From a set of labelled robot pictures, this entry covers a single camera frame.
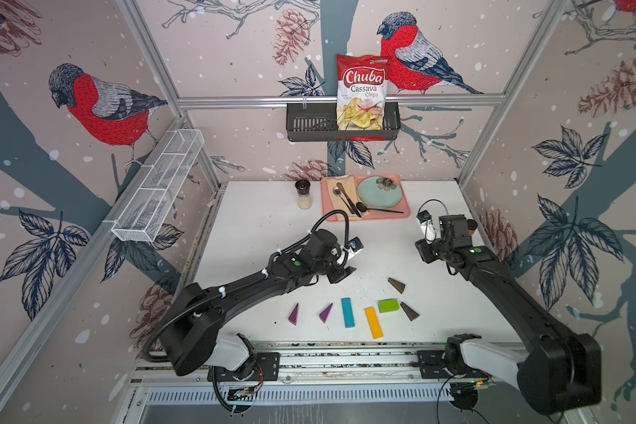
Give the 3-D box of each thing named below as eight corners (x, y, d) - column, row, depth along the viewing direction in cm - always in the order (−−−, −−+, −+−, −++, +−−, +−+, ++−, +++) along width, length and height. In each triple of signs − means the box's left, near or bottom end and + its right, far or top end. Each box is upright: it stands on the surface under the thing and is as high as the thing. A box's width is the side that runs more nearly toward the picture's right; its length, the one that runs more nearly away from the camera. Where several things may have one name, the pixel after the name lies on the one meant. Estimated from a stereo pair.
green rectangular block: (379, 313, 86) (380, 311, 84) (377, 301, 88) (378, 299, 86) (399, 313, 85) (400, 311, 84) (396, 301, 88) (398, 298, 86)
